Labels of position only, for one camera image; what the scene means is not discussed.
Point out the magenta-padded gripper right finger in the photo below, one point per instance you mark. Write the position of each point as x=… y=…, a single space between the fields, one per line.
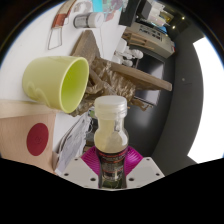
x=148 y=171

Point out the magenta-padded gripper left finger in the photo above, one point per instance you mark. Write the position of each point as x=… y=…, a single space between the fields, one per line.
x=77 y=171

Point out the clear white-capped drink bottle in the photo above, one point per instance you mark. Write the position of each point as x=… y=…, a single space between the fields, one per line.
x=111 y=133

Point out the grey newspaper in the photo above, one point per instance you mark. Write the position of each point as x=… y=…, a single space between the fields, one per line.
x=71 y=146

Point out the flat round red coaster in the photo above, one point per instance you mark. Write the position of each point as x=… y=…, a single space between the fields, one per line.
x=37 y=139

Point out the long ceiling light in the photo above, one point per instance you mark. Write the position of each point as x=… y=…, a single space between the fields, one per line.
x=208 y=100

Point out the golden sculpture on wooden base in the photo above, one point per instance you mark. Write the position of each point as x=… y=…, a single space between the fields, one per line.
x=110 y=83

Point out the yellow-green mug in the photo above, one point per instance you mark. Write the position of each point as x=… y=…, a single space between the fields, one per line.
x=46 y=81

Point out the white plaster bust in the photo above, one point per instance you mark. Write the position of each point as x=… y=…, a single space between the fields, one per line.
x=135 y=53

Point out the white chair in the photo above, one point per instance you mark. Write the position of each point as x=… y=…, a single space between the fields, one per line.
x=120 y=50

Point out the beige cabinet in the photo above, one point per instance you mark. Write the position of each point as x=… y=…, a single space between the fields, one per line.
x=150 y=38

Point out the small white-lidded paint jar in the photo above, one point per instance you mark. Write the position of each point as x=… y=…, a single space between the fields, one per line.
x=86 y=20

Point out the wooden scraper with red band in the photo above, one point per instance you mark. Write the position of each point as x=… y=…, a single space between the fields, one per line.
x=63 y=15

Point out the black flat box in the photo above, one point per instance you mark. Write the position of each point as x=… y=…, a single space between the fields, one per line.
x=131 y=13

